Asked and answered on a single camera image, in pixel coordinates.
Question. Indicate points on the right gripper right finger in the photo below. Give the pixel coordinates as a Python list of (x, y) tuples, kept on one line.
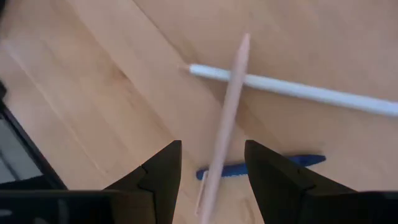
[(273, 180)]

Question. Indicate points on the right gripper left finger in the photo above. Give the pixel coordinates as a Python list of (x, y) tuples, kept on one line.
[(164, 174)]

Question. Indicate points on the blue crayon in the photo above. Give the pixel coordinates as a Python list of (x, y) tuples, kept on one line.
[(233, 169)]

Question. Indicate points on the pale pink pen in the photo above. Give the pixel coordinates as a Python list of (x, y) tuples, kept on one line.
[(230, 109)]

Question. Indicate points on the white pencil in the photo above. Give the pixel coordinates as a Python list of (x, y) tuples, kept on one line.
[(311, 91)]

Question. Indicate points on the black aluminium table frame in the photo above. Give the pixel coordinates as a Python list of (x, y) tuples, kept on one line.
[(31, 151)]

